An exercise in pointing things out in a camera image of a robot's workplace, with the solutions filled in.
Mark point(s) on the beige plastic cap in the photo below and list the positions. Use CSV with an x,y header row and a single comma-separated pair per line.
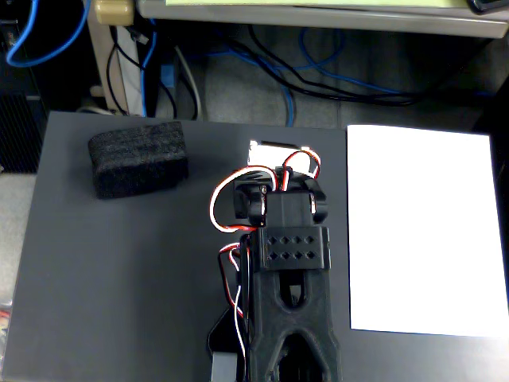
x,y
113,12

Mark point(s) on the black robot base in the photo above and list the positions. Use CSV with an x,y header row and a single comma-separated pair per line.
x,y
222,334

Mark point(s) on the white paper sheet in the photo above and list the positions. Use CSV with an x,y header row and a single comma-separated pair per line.
x,y
421,231

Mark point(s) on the beige desk leg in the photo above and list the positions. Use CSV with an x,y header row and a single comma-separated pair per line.
x,y
99,63

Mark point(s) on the grey clamp block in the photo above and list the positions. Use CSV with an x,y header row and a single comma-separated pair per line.
x,y
223,367

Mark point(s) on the black device on desk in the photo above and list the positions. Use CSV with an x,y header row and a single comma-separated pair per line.
x,y
487,5

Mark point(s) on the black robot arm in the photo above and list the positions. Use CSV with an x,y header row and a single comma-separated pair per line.
x,y
294,318

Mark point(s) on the small blue box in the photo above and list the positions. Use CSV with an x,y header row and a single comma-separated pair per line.
x,y
168,76

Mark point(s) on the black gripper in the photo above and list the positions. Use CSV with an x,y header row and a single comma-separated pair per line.
x,y
254,177

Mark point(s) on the black foam cube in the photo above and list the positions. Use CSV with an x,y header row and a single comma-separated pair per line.
x,y
139,159

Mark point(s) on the grey desk edge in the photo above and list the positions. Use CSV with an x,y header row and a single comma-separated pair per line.
x,y
318,19

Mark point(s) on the black ribbed box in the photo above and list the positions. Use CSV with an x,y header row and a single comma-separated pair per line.
x,y
18,133

